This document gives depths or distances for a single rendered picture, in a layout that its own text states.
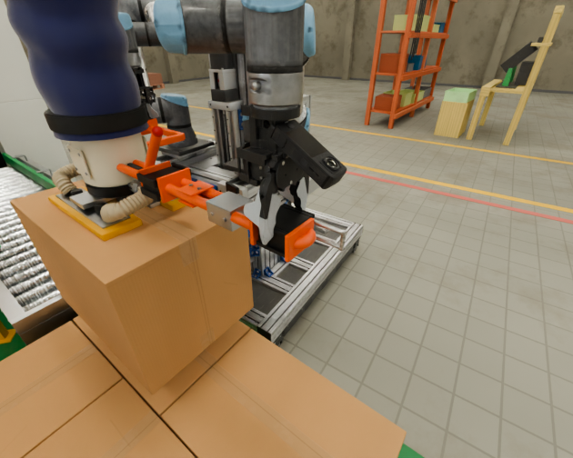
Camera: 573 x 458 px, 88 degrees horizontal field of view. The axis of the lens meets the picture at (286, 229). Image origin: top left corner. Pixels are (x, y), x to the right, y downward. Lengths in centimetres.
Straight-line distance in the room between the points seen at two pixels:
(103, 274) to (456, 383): 169
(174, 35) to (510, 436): 188
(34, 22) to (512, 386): 223
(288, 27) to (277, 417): 95
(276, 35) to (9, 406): 125
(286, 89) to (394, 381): 160
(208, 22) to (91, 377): 110
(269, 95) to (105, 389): 104
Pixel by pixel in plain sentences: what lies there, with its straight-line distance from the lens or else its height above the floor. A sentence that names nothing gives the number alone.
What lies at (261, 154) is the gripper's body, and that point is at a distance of 45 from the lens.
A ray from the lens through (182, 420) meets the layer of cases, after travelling 107.
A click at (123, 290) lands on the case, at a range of 72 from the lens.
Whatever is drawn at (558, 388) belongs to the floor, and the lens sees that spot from 218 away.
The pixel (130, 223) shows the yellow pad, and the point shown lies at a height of 109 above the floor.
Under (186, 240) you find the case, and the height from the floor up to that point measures 107.
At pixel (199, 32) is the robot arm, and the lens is 53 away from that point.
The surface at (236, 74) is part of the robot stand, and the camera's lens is 149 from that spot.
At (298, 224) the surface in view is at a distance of 49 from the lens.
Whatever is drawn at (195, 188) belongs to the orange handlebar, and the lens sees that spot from 66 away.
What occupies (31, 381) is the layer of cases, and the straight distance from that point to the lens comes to 137.
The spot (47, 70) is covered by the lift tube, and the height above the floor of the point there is 143.
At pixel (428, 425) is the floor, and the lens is 175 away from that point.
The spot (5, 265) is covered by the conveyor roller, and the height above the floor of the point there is 53.
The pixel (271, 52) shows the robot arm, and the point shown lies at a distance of 41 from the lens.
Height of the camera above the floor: 148
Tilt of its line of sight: 32 degrees down
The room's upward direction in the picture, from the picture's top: straight up
